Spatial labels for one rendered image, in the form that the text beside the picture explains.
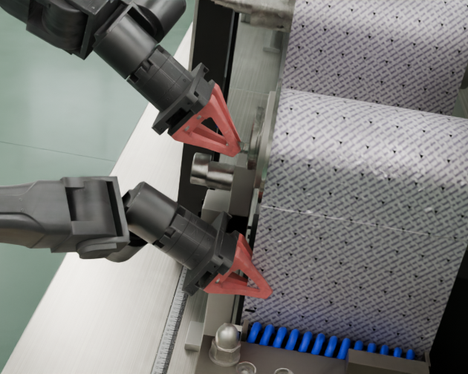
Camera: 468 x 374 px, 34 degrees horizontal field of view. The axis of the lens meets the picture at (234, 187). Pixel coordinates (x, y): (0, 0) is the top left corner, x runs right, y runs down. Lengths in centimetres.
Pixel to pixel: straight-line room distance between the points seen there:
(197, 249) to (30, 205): 20
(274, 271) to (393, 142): 21
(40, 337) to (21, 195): 35
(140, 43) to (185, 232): 22
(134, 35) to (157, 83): 6
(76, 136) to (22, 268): 103
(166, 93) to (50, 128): 280
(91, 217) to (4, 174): 246
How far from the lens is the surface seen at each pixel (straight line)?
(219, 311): 106
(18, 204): 80
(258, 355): 92
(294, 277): 91
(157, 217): 86
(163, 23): 90
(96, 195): 84
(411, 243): 89
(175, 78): 87
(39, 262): 277
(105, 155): 344
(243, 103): 186
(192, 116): 87
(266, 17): 107
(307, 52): 104
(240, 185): 94
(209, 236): 88
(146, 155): 157
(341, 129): 84
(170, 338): 112
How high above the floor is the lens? 164
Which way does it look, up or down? 30 degrees down
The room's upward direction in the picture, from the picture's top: 9 degrees clockwise
